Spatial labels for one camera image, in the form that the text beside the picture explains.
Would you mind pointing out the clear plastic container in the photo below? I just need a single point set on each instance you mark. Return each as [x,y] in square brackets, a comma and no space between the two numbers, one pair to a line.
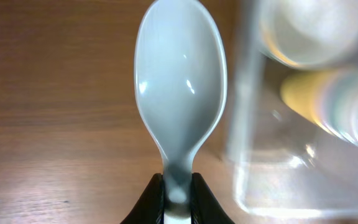
[284,166]

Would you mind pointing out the pink plastic cup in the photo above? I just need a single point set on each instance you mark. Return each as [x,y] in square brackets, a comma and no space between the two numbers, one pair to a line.
[323,102]

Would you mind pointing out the green plastic cup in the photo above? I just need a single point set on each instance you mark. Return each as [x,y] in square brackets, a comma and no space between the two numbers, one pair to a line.
[342,94]

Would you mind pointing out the yellow plastic cup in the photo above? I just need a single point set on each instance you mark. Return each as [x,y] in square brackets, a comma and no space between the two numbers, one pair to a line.
[302,92]

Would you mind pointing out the white plastic bowl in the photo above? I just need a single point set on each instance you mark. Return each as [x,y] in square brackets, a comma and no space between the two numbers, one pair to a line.
[313,33]

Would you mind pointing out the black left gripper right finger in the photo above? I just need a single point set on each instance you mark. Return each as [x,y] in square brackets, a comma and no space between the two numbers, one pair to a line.
[205,209]

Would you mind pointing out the yellow plastic bowl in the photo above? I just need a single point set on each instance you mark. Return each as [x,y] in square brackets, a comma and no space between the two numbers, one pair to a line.
[273,50]

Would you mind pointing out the white plastic spoon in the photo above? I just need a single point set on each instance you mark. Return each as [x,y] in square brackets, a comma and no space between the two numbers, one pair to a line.
[180,78]

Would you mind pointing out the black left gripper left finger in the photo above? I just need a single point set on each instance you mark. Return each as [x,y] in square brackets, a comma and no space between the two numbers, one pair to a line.
[149,209]

